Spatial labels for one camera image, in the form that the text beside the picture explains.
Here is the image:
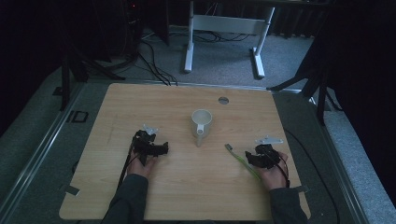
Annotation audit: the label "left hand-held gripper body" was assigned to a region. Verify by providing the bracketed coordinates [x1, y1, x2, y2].
[132, 123, 162, 166]

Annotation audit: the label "aluminium floor rail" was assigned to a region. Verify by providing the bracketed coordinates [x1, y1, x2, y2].
[307, 94, 372, 224]
[0, 81, 86, 217]

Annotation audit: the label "white cup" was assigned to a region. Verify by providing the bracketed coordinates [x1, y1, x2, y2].
[191, 108, 214, 148]

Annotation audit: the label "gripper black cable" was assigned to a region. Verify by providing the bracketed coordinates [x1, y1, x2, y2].
[270, 150, 291, 189]
[117, 136, 140, 190]

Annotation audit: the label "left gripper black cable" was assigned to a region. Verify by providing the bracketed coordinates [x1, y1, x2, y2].
[117, 136, 140, 190]

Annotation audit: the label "green toothbrush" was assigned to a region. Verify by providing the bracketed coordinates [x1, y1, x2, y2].
[224, 143, 262, 181]

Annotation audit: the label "black metal stand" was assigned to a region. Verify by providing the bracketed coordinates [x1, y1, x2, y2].
[266, 59, 344, 127]
[52, 46, 127, 112]

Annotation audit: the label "white desk frame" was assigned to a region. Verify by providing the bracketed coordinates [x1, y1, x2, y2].
[183, 0, 276, 79]

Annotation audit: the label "black floor cables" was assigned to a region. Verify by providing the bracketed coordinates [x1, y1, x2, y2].
[136, 29, 179, 87]

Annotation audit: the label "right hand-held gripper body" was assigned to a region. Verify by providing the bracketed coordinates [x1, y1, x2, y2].
[252, 134, 285, 171]

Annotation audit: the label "long black cable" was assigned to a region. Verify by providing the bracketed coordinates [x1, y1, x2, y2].
[283, 128, 342, 224]

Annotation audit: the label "person's right hand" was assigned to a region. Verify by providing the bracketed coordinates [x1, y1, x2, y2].
[257, 151, 290, 191]

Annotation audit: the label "person's left hand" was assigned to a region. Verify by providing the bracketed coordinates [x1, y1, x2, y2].
[127, 149, 158, 180]

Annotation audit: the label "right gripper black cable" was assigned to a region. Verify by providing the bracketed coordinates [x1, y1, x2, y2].
[270, 150, 291, 189]

